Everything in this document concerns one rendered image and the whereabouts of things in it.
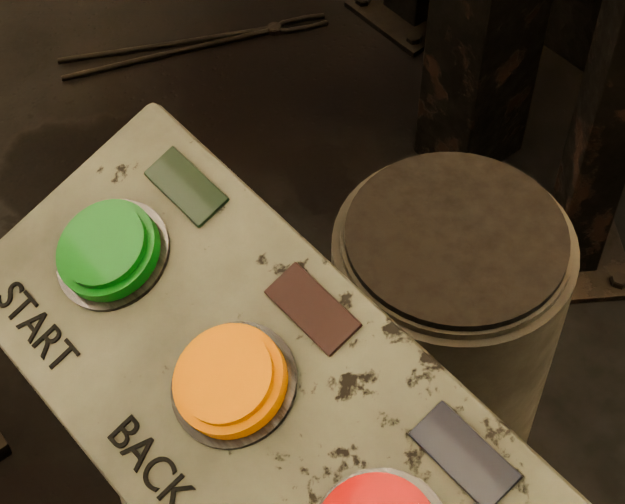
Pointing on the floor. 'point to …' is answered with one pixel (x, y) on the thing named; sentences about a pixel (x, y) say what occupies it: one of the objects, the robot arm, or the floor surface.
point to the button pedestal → (172, 244)
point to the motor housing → (479, 75)
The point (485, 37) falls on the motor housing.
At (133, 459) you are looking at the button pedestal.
